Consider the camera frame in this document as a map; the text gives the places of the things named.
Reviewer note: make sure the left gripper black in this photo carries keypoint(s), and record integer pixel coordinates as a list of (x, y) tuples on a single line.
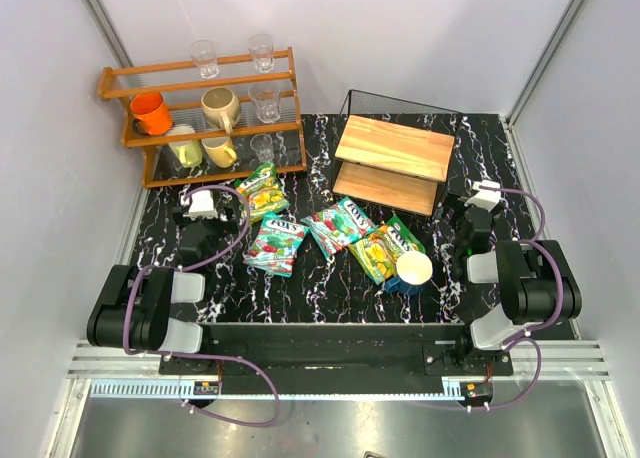
[(220, 216)]

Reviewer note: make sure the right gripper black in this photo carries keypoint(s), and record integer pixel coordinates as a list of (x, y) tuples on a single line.
[(460, 213)]

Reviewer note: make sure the mint blossom candy bag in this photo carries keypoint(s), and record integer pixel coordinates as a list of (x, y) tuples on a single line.
[(338, 226), (275, 248)]

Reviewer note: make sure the green spring tea candy bag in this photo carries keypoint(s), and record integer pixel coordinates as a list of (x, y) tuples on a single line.
[(263, 192)]

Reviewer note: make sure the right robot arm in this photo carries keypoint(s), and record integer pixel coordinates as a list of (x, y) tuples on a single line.
[(535, 284)]

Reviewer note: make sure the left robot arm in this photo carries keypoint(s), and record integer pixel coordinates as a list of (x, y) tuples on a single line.
[(151, 326)]

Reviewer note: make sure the clear glass bottom shelf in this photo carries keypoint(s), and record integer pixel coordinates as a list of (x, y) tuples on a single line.
[(262, 146)]

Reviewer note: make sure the clear glass shelf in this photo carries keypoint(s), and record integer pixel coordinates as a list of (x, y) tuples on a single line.
[(262, 146), (265, 97)]

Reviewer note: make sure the clear glass middle shelf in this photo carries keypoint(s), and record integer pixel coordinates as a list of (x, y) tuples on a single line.
[(265, 97)]

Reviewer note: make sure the blue mug white inside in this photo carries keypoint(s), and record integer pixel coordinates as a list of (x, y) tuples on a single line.
[(413, 270)]

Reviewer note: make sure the pale green mug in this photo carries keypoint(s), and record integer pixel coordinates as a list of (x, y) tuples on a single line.
[(188, 152)]

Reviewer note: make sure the yellow mug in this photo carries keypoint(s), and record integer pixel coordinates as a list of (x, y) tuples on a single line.
[(220, 150)]

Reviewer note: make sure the wooden cup rack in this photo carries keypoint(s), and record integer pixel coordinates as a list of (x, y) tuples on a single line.
[(195, 130)]

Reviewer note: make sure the orange mug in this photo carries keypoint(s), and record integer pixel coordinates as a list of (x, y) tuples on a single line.
[(151, 113)]

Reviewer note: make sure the beige mug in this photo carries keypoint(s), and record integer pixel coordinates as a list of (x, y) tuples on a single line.
[(221, 108)]

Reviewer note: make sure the clear glass top left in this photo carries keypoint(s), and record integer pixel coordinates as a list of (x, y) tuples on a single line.
[(204, 57)]

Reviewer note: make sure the clear glass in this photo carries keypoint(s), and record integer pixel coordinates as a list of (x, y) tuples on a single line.
[(261, 50), (204, 57)]

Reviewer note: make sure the clear glass top right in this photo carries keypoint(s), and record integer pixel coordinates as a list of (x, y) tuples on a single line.
[(261, 50)]

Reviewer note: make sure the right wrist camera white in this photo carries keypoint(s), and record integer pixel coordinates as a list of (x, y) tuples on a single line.
[(485, 195)]

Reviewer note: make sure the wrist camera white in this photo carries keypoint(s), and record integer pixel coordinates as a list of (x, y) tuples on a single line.
[(485, 195), (200, 205)]

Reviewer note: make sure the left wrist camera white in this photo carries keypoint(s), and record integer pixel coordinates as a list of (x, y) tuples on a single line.
[(200, 205)]

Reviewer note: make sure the black wire wooden shelf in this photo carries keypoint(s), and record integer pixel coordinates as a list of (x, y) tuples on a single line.
[(393, 152)]

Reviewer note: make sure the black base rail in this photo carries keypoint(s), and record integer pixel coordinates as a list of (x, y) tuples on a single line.
[(432, 349)]

